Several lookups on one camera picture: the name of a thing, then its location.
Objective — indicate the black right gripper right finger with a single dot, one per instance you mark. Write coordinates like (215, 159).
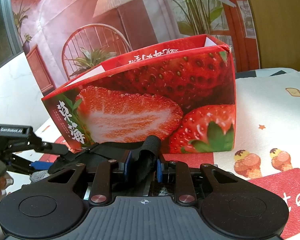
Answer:
(174, 179)

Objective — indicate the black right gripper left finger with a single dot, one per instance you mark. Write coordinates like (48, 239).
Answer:
(108, 180)

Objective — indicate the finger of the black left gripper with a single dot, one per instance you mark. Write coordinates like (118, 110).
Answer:
(40, 165)

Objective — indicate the printed room backdrop poster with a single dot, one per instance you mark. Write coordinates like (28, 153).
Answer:
(61, 38)

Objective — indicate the grey knitted cloth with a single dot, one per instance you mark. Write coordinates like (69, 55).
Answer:
(39, 175)

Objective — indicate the red strawberry cardboard box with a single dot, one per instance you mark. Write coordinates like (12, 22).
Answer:
(181, 91)

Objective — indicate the cartoon print tablecloth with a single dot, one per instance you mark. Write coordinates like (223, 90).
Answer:
(250, 192)

